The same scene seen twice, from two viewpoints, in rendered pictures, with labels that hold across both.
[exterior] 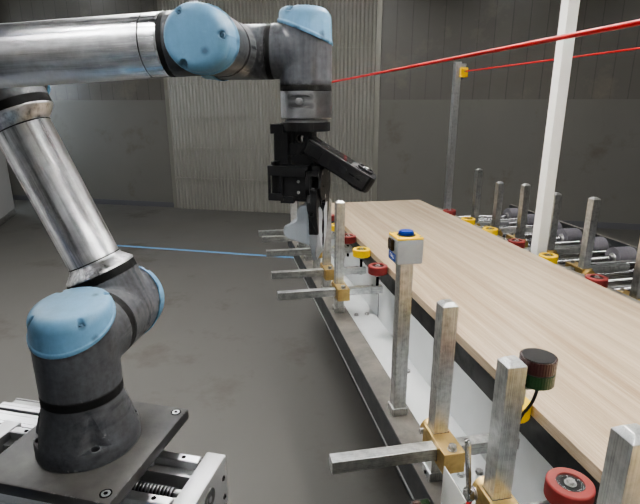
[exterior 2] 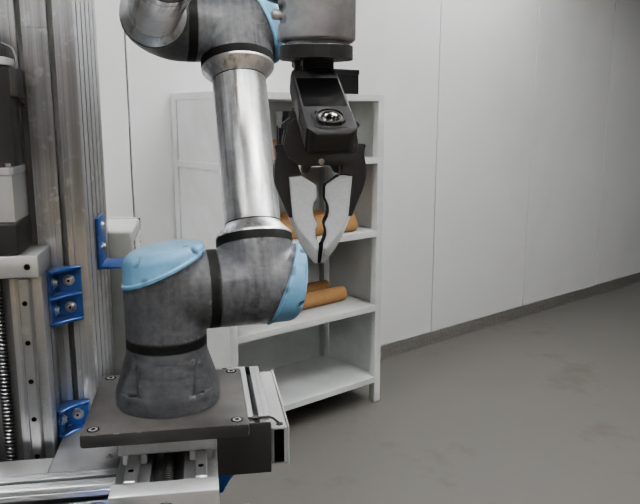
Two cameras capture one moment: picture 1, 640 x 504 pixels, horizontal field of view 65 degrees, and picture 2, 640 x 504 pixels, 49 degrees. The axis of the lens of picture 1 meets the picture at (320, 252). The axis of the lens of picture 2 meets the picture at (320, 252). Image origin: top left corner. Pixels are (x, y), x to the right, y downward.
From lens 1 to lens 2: 0.82 m
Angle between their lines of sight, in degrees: 66
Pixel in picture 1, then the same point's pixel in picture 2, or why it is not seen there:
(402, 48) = not seen: outside the picture
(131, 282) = (248, 252)
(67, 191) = (232, 143)
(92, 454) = (126, 397)
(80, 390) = (131, 329)
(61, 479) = (107, 406)
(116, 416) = (156, 375)
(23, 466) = not seen: hidden behind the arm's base
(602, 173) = not seen: outside the picture
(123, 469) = (129, 425)
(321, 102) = (295, 12)
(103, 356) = (151, 304)
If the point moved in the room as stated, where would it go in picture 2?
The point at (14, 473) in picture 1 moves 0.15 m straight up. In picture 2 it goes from (110, 387) to (105, 293)
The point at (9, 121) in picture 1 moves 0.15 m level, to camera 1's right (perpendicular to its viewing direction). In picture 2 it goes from (212, 72) to (239, 66)
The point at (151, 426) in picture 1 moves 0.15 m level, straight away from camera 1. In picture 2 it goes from (203, 416) to (285, 387)
